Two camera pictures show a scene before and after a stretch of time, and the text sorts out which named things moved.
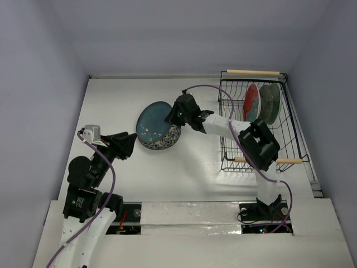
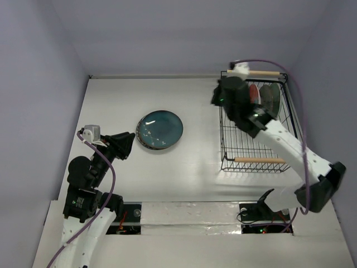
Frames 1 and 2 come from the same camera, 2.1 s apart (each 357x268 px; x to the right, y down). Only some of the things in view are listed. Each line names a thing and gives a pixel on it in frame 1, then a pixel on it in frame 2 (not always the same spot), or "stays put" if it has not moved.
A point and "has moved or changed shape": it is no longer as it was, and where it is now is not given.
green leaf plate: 276,98 stays put
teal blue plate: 151,123 has moved or changed shape
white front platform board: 205,235 stays put
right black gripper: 173,116 → 226,86
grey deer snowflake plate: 266,98 stays put
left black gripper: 124,142 stays put
